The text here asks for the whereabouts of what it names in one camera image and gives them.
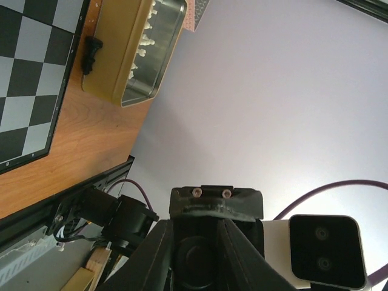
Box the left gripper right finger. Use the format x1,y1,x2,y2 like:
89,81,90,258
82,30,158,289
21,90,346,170
218,219,295,291

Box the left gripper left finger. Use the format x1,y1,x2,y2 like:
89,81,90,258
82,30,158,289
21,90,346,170
96,220,174,291

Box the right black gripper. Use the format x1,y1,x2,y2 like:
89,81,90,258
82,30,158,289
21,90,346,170
168,186,263,290

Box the black chess piece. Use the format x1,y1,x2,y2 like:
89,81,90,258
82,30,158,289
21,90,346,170
81,36,103,76

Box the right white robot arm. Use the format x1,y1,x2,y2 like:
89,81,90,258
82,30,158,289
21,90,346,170
53,186,264,290

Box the white chess pieces in tin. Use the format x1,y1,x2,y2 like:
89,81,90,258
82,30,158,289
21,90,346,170
128,1,158,79

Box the open metal tin with pieces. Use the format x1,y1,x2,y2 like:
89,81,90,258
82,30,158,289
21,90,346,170
82,1,187,108

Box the black and silver chessboard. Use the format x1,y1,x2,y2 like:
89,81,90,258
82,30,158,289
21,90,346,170
1,1,90,173

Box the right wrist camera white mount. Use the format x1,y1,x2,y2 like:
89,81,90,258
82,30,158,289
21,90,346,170
263,215,367,290

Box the black frame rail front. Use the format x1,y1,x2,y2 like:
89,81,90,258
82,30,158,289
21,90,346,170
1,156,135,252

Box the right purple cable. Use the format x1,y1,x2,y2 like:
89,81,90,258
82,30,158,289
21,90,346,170
272,179,388,286

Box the light blue cable duct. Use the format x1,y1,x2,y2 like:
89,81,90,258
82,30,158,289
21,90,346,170
1,236,57,286

